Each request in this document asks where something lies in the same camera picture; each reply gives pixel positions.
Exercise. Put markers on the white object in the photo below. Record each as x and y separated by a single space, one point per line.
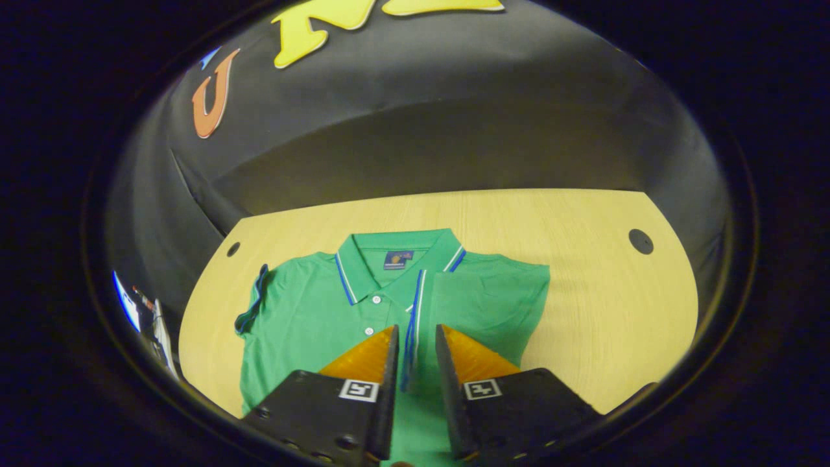
165 347

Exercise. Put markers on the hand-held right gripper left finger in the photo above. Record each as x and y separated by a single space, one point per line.
388 395

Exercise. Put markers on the green polo T-shirt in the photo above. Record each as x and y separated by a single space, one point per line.
311 311

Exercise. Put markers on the black table grommet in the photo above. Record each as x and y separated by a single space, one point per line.
233 249
640 241

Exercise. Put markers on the blue white panel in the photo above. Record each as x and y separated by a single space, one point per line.
126 301

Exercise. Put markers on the black backdrop cloth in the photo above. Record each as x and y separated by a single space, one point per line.
454 97

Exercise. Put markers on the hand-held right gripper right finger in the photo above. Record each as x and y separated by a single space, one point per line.
447 395

